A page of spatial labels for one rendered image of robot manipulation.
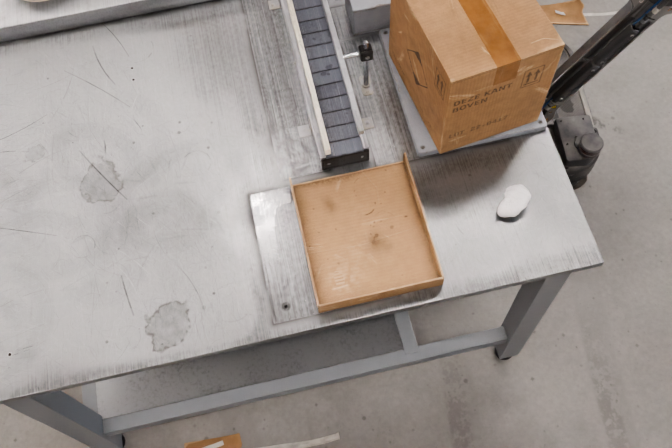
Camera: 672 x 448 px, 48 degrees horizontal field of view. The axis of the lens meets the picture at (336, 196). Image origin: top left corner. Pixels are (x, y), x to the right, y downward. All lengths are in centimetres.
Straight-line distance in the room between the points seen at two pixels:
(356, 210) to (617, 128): 143
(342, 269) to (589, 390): 110
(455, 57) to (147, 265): 76
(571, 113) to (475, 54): 108
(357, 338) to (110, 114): 91
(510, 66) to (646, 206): 131
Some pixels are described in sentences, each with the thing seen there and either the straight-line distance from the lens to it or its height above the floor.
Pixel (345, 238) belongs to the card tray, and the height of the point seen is 83.
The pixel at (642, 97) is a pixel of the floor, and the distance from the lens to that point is 295.
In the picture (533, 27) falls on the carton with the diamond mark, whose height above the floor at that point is 112.
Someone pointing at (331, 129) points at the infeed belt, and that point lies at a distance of 167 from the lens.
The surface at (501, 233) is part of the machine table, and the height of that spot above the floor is 83.
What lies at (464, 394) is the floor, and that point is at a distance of 237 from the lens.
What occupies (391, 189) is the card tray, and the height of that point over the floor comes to 83.
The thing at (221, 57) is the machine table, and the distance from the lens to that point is 188.
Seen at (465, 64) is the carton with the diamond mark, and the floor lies 112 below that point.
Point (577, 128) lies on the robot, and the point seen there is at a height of 28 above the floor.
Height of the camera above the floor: 229
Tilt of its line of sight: 63 degrees down
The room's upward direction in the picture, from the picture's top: 5 degrees counter-clockwise
